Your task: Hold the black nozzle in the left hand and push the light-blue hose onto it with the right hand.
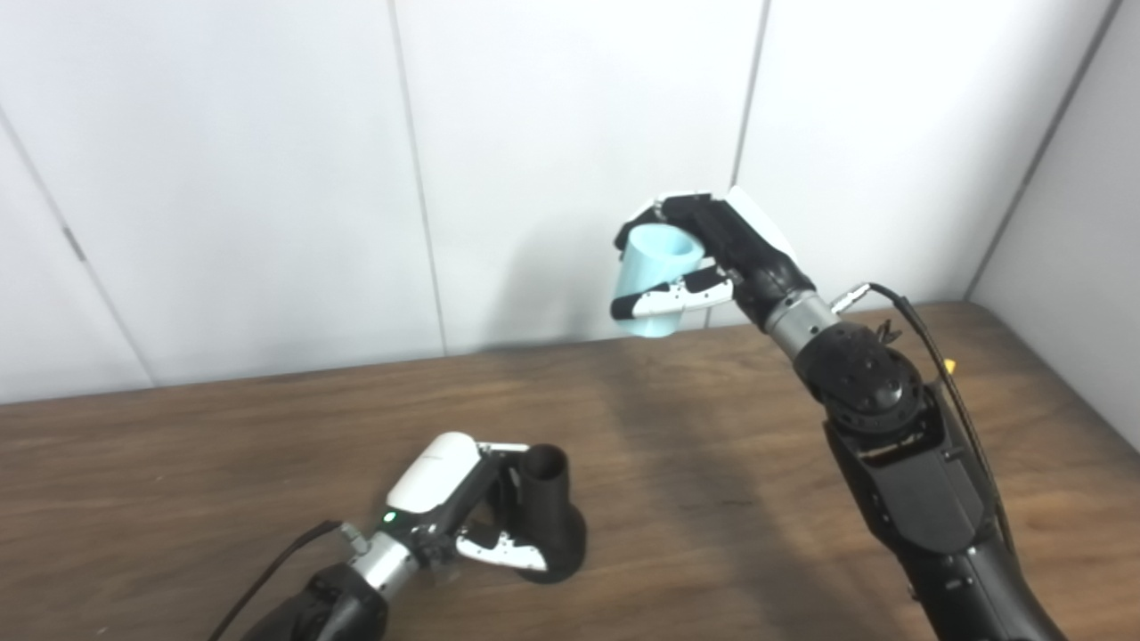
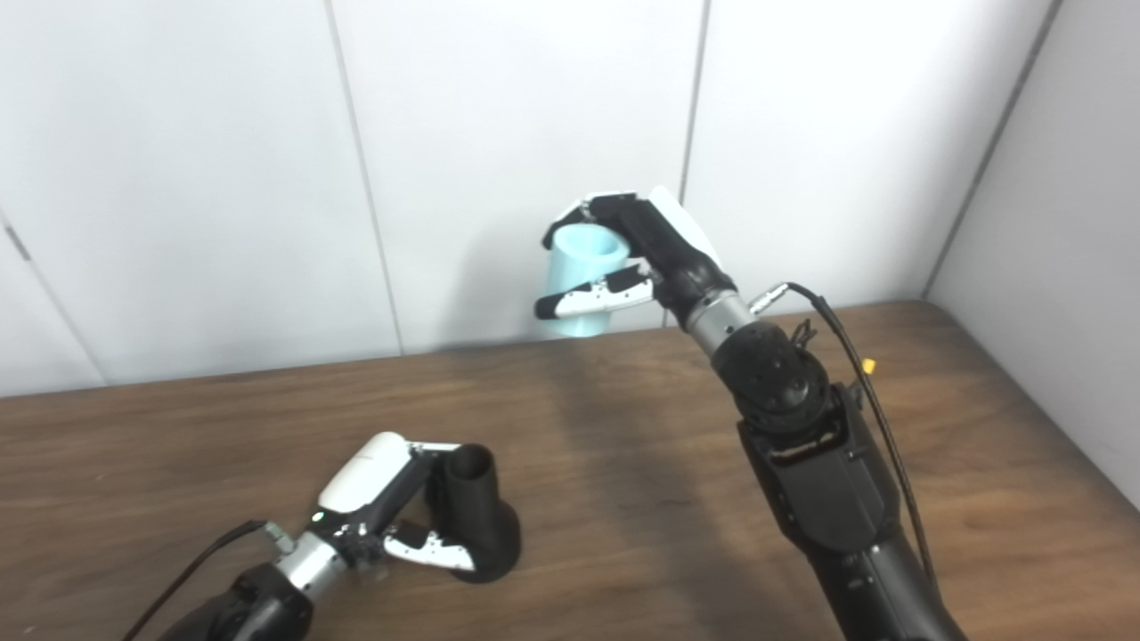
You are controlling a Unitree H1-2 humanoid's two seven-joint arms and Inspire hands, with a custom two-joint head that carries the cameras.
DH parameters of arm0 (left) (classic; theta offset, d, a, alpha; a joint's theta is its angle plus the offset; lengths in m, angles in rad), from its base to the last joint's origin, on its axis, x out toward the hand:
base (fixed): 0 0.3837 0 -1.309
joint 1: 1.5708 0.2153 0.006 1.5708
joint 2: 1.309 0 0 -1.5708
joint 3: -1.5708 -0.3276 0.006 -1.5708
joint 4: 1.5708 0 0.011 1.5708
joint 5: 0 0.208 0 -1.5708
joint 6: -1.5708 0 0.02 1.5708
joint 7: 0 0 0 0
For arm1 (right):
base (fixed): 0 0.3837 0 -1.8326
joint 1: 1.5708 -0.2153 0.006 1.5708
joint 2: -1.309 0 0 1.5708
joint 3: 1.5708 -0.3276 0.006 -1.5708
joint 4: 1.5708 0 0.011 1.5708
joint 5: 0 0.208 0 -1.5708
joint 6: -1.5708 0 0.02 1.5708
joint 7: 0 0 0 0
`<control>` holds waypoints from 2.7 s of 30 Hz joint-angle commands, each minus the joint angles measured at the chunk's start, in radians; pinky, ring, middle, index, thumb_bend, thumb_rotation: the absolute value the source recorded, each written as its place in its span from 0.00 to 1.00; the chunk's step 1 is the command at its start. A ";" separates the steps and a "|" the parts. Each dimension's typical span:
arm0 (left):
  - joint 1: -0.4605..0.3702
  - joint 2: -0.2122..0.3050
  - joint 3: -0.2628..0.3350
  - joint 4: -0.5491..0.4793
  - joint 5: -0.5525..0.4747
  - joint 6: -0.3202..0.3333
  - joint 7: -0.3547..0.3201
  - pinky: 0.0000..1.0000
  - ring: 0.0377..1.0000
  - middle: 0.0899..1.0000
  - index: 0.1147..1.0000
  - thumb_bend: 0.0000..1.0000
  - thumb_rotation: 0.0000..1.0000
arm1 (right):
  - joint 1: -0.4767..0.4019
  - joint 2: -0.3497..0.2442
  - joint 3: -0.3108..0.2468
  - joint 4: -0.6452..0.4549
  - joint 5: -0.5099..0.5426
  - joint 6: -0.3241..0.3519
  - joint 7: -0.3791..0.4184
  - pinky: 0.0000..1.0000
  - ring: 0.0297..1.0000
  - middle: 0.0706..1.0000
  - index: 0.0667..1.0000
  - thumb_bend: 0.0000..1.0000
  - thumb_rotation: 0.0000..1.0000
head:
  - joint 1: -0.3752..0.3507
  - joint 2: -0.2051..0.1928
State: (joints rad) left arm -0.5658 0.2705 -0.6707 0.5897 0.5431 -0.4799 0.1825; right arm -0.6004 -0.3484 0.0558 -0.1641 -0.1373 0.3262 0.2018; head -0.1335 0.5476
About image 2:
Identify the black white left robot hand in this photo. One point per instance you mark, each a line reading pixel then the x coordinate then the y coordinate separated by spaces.
pixel 365 472

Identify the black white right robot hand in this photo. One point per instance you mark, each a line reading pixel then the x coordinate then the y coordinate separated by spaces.
pixel 677 254

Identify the black flared nozzle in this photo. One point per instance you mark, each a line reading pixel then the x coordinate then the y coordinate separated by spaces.
pixel 476 516

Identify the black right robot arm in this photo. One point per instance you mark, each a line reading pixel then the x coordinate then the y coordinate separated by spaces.
pixel 819 481

